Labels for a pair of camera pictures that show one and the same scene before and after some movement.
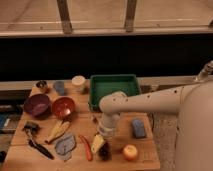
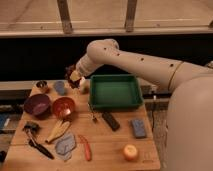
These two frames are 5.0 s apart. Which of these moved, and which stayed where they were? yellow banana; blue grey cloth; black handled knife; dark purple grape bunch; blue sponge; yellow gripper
Moved: dark purple grape bunch; yellow gripper
Stayed: yellow banana; black handled knife; blue sponge; blue grey cloth
